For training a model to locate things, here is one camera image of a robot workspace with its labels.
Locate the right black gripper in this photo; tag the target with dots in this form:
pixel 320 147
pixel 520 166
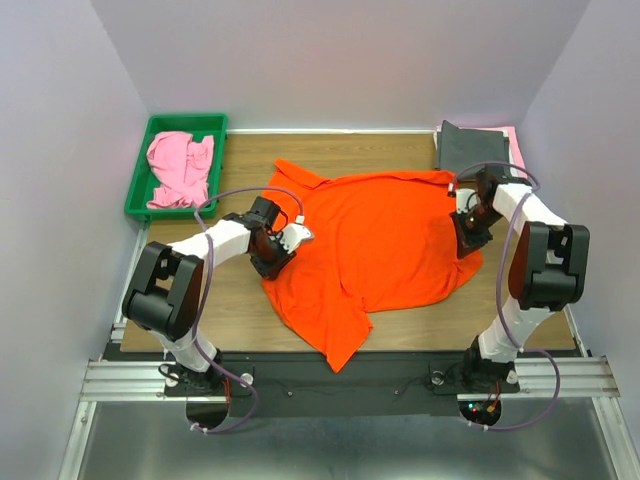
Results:
pixel 465 241

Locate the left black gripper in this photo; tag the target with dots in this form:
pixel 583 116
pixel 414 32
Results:
pixel 271 271

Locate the orange t shirt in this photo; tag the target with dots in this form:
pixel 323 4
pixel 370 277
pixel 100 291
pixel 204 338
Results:
pixel 382 241

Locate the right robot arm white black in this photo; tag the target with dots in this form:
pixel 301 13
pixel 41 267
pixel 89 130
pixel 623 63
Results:
pixel 545 273

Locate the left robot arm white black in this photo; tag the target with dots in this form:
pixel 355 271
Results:
pixel 168 288

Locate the dark grey folded t shirt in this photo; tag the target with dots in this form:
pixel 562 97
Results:
pixel 464 147

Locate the pink folded t shirt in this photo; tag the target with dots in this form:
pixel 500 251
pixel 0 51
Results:
pixel 516 157

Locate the white folded t shirt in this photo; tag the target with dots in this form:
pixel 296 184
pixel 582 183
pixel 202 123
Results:
pixel 437 137

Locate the pink crumpled t shirt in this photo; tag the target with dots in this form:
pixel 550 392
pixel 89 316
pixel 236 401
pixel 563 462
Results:
pixel 182 167

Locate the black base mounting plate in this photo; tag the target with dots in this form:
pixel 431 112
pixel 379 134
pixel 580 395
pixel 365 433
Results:
pixel 288 385

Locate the green plastic bin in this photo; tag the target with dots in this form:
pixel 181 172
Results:
pixel 144 181

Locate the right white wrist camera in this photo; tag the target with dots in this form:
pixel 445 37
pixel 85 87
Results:
pixel 465 199

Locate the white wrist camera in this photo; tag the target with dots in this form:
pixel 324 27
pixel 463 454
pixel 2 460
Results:
pixel 465 199
pixel 293 235

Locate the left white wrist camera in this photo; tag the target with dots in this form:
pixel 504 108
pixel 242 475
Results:
pixel 293 235

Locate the aluminium rail frame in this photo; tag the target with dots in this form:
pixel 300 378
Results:
pixel 564 423

